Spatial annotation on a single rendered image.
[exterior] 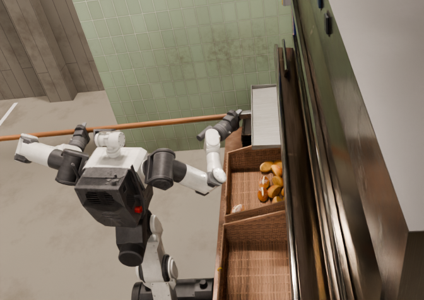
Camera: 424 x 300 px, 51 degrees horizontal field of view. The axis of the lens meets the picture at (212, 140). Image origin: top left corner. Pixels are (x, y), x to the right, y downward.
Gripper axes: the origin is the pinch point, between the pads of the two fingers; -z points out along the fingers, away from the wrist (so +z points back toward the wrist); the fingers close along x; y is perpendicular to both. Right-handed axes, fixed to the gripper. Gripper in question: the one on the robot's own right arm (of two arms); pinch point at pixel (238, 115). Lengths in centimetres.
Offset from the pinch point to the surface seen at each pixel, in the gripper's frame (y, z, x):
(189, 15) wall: -101, -79, -10
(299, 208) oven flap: 71, 57, -21
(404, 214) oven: 116, 106, -90
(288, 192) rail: 65, 55, -23
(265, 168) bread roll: -3, -22, 57
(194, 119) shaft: -19.1, 13.9, -0.7
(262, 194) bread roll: 9, -2, 56
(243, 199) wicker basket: -3, 4, 61
